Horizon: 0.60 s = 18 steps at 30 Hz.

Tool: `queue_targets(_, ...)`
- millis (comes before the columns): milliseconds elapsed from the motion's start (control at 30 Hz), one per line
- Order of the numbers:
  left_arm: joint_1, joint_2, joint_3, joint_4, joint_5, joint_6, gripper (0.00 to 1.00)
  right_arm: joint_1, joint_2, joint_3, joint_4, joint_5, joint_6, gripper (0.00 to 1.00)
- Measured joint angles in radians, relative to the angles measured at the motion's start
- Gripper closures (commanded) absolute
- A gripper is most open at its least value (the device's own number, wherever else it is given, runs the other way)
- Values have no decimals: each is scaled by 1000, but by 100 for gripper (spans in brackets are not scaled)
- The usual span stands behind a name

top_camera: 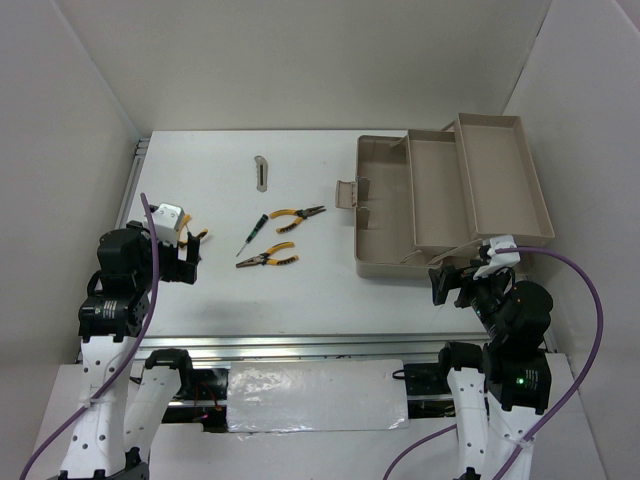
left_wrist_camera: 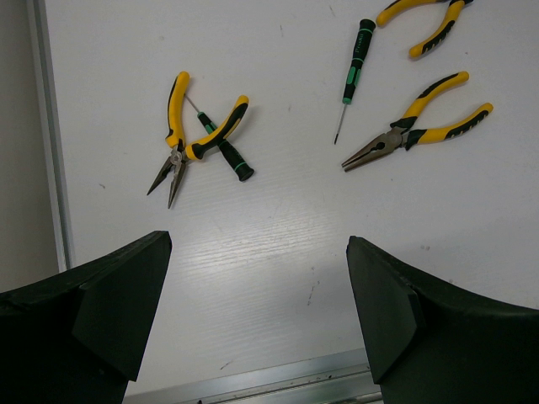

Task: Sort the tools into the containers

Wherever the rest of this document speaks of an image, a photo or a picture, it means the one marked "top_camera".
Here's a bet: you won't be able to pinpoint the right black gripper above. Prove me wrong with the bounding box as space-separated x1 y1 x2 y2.
428 256 511 337

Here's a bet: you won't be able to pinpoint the yellow needle nose pliers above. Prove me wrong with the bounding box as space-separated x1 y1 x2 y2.
176 213 209 248

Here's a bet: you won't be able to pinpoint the beige cantilever toolbox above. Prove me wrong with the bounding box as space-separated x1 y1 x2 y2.
335 113 555 279

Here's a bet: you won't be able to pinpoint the yellow combination pliers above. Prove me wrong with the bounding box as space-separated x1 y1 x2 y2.
236 242 299 268

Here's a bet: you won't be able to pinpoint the green black screwdriver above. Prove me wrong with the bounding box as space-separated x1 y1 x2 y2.
236 214 269 256

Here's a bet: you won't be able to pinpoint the silver folding utility knife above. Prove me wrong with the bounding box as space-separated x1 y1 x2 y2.
254 155 269 193

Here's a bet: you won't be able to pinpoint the yellow long nose pliers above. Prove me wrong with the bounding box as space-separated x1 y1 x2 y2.
269 205 326 234

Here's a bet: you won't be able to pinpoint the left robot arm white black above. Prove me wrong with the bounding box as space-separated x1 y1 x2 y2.
58 221 201 479

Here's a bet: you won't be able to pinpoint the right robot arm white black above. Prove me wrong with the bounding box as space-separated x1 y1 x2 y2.
429 266 553 479

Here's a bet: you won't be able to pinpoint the silver foil sheet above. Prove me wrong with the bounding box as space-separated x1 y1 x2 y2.
226 359 410 433

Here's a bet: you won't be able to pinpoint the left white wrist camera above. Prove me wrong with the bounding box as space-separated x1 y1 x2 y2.
143 203 185 247

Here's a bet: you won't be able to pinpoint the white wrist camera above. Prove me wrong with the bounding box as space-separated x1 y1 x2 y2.
473 235 521 280
143 203 185 247

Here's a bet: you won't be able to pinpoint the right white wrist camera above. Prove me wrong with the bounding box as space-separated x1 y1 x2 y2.
473 235 521 280

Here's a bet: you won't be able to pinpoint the aluminium rail frame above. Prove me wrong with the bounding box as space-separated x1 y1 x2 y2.
74 137 559 365

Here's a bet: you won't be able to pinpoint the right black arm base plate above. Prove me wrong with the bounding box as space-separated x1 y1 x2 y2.
392 363 455 419

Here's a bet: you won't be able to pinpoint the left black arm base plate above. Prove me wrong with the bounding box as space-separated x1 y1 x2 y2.
162 369 229 433

